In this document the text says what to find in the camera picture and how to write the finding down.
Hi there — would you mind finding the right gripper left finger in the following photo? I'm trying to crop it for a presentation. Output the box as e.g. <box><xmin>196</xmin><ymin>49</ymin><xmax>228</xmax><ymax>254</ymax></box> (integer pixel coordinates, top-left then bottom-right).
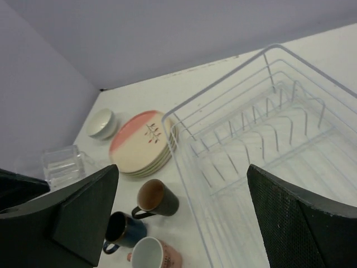
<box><xmin>1</xmin><ymin>165</ymin><xmax>119</xmax><ymax>267</ymax></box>

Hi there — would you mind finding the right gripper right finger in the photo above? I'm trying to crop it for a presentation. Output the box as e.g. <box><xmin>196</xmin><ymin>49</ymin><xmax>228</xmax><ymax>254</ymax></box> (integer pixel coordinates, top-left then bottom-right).
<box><xmin>247</xmin><ymin>164</ymin><xmax>356</xmax><ymax>267</ymax></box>

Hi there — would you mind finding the blue mug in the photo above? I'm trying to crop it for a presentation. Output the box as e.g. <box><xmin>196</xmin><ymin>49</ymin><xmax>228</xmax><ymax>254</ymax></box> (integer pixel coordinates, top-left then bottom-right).
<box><xmin>103</xmin><ymin>212</ymin><xmax>147</xmax><ymax>255</ymax></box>

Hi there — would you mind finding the clear glass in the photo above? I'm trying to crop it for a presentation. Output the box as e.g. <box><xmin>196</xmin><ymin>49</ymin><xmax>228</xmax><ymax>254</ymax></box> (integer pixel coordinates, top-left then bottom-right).
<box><xmin>41</xmin><ymin>145</ymin><xmax>85</xmax><ymax>190</ymax></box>

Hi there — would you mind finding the pink mug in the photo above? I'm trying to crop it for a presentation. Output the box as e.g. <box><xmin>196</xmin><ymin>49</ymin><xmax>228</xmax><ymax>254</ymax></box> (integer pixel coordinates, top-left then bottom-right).
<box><xmin>127</xmin><ymin>237</ymin><xmax>183</xmax><ymax>268</ymax></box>

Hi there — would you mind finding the black mug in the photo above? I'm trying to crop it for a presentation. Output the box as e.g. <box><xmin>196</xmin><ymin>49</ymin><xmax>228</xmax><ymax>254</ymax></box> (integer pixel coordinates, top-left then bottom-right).
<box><xmin>132</xmin><ymin>179</ymin><xmax>180</xmax><ymax>219</ymax></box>

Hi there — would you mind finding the white ceramic bowl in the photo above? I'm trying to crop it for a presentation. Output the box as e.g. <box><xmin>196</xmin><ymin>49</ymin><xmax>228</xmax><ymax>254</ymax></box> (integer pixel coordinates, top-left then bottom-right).
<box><xmin>86</xmin><ymin>108</ymin><xmax>118</xmax><ymax>140</ymax></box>

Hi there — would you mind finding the cream plate orange patch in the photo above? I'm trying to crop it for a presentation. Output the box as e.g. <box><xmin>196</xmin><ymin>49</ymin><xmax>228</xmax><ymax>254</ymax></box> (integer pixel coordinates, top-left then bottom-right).
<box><xmin>109</xmin><ymin>110</ymin><xmax>177</xmax><ymax>173</ymax></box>

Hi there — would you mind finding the cream plate green patch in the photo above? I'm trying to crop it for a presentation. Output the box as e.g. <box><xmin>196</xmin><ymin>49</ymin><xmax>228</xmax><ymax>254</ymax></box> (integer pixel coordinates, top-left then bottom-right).
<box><xmin>121</xmin><ymin>119</ymin><xmax>179</xmax><ymax>176</ymax></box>

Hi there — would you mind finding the cream plate yellow patch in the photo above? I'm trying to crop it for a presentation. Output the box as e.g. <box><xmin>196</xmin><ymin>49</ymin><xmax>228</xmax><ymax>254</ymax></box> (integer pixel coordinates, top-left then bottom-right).
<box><xmin>122</xmin><ymin>122</ymin><xmax>179</xmax><ymax>179</ymax></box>

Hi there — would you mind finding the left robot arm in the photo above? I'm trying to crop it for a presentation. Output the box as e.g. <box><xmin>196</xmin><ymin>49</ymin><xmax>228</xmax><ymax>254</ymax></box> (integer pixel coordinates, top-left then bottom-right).
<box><xmin>0</xmin><ymin>169</ymin><xmax>50</xmax><ymax>210</ymax></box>

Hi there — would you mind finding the white wire dish rack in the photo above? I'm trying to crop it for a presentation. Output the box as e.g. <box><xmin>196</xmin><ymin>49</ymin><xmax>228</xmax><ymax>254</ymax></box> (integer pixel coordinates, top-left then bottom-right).
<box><xmin>167</xmin><ymin>44</ymin><xmax>356</xmax><ymax>267</ymax></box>

